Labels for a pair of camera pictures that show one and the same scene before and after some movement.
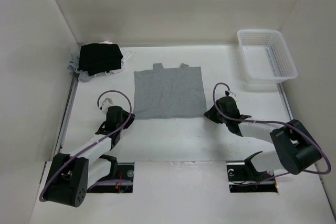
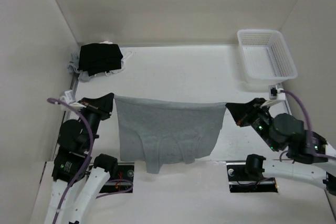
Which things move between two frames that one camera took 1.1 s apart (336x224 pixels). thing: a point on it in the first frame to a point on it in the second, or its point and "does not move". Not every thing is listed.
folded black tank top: [97, 58] does not move
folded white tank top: [123, 61] does not move
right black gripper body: [214, 115] to [259, 120]
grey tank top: [169, 93] to [158, 133]
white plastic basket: [265, 57] does not move
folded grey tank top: [73, 65] does not move
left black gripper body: [125, 119] to [93, 118]
